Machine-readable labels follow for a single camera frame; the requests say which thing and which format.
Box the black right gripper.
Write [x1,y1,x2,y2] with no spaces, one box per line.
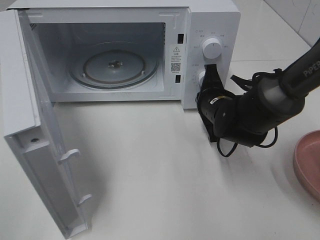
[196,64,265,147]

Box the pink round plate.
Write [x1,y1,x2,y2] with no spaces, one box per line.
[293,130,320,202]

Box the white microwave door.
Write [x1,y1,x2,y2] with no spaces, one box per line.
[0,9,90,239]

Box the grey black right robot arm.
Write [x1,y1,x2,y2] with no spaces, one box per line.
[196,41,320,147]

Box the lower white timer knob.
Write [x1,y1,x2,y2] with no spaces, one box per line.
[197,70,206,89]

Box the upper white power knob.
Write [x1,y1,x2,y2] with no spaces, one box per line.
[201,35,223,60]

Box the glass microwave turntable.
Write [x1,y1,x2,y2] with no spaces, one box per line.
[68,41,161,90]

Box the white microwave oven body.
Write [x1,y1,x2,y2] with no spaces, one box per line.
[5,0,241,109]

